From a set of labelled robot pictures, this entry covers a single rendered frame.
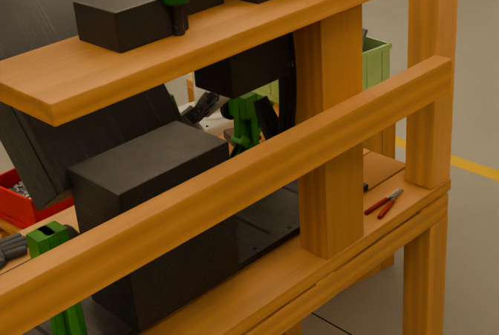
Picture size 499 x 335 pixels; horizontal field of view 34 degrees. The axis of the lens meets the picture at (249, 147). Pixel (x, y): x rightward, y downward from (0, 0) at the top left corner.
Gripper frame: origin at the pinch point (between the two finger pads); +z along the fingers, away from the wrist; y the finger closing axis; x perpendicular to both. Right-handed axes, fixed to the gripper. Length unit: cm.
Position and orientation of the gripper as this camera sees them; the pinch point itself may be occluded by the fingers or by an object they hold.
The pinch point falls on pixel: (191, 119)
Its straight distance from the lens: 203.3
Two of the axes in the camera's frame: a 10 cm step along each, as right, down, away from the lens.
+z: -6.3, 6.2, -4.6
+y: 3.1, -3.4, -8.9
